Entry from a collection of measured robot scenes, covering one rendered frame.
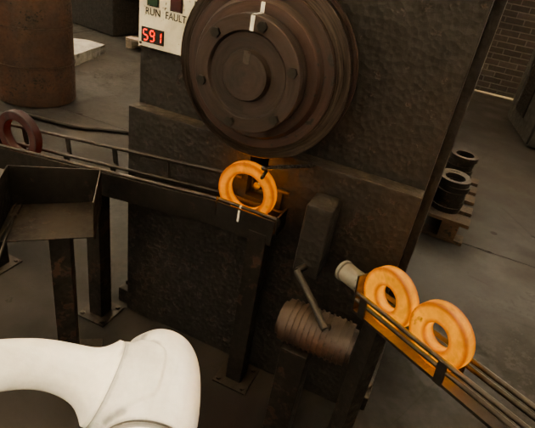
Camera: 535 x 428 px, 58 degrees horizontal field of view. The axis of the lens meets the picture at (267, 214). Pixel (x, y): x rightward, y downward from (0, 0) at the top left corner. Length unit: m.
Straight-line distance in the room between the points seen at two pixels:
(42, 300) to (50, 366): 1.60
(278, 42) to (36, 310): 1.46
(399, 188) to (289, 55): 0.49
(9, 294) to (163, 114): 1.06
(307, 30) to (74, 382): 0.89
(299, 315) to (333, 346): 0.12
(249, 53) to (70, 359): 0.81
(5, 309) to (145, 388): 1.63
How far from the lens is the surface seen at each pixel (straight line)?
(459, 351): 1.11
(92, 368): 0.59
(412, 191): 1.37
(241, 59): 1.18
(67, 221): 1.53
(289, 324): 1.36
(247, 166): 1.38
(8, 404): 1.85
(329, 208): 1.32
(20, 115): 1.90
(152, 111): 1.61
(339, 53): 1.19
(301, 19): 1.19
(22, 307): 2.16
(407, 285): 1.16
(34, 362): 0.59
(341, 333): 1.35
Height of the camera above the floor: 1.42
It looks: 30 degrees down
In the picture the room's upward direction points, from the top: 10 degrees clockwise
